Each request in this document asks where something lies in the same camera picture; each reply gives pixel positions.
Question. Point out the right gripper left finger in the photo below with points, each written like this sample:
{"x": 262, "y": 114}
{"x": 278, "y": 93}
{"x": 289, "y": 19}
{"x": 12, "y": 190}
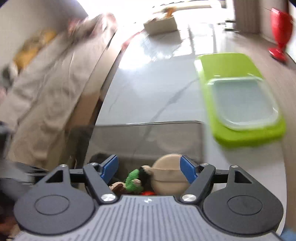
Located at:
{"x": 97, "y": 178}

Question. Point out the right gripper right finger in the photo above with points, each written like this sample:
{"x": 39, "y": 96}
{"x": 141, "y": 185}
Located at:
{"x": 200, "y": 178}

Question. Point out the beige round plush cushion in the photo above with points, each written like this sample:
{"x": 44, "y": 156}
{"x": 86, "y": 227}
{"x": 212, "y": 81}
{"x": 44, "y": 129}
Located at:
{"x": 167, "y": 178}

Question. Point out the green knitted doll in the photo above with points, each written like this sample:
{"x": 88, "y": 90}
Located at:
{"x": 135, "y": 182}

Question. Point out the red orange knitted toy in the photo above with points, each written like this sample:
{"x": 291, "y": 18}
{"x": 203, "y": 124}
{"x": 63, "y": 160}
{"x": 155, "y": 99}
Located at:
{"x": 148, "y": 193}

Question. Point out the green lid with clear panel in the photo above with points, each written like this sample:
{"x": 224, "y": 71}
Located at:
{"x": 242, "y": 110}

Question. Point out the smoked transparent storage bin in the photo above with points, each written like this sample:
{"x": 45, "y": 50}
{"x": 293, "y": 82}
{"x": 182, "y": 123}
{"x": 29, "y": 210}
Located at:
{"x": 140, "y": 144}

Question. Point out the beige sofa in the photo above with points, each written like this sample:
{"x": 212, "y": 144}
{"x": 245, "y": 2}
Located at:
{"x": 59, "y": 90}

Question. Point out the yellow cushion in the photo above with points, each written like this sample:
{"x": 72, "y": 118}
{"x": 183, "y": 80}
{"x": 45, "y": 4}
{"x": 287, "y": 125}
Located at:
{"x": 32, "y": 47}

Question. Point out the red goblet floor ornament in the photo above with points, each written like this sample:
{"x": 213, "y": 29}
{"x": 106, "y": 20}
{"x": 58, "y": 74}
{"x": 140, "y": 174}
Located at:
{"x": 282, "y": 27}

